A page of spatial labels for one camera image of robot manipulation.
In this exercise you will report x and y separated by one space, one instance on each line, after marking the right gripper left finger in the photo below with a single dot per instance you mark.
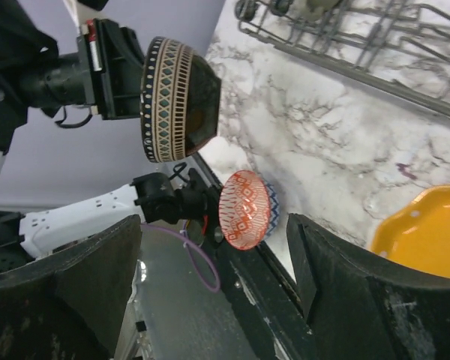
71 304

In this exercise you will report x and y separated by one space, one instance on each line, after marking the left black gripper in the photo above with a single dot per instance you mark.
103 75

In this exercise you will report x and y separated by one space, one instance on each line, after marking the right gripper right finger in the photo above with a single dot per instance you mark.
359 305

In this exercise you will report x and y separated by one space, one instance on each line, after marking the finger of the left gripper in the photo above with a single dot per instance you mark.
203 104

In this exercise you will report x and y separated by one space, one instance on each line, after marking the dark brown cream bowl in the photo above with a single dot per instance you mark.
163 99

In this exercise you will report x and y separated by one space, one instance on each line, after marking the orange polka dot plate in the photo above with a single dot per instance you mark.
418 236

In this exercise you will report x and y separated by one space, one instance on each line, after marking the red patterned bowl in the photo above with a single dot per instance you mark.
248 210

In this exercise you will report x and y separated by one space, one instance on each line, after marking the grey wire dish rack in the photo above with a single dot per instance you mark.
401 48

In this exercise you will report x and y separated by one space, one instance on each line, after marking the small grey cup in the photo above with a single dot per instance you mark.
312 10

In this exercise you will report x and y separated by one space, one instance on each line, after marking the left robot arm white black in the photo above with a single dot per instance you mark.
152 197

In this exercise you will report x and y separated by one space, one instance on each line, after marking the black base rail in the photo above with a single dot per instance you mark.
263 298

